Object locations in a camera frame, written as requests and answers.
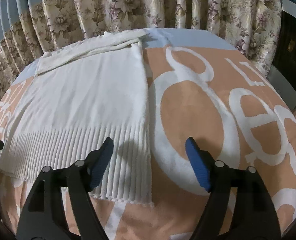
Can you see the orange white lettered blanket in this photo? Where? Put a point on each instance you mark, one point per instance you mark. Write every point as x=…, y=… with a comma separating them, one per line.
x=198, y=86

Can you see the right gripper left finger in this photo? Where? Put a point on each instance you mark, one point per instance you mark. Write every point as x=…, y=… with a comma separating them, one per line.
x=43, y=215

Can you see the blue floral curtain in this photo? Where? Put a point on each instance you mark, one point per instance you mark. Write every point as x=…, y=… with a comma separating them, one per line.
x=29, y=28

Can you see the white knit sweater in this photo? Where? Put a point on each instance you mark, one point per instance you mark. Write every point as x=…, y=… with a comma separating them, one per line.
x=80, y=95

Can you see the black silver appliance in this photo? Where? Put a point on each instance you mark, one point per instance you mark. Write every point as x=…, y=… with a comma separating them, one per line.
x=282, y=74

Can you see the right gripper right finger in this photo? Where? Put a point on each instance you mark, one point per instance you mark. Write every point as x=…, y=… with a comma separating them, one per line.
x=254, y=215

